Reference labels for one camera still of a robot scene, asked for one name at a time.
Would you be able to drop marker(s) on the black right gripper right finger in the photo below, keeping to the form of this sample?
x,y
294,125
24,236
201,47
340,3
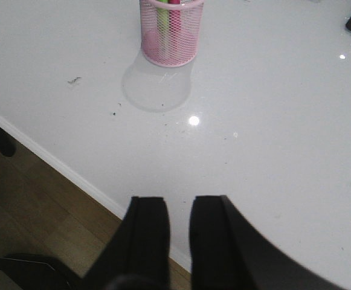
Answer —
x,y
229,253

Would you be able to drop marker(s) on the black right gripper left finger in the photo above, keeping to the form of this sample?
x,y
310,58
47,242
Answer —
x,y
137,256

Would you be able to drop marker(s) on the pink marker pen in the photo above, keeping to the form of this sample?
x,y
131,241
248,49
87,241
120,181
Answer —
x,y
175,16

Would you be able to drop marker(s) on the green marker pen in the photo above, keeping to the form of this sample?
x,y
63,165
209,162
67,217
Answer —
x,y
163,28

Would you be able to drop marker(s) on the pink mesh pen holder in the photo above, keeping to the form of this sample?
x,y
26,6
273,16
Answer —
x,y
170,31

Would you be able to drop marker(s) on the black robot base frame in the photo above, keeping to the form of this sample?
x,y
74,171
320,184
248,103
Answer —
x,y
33,271

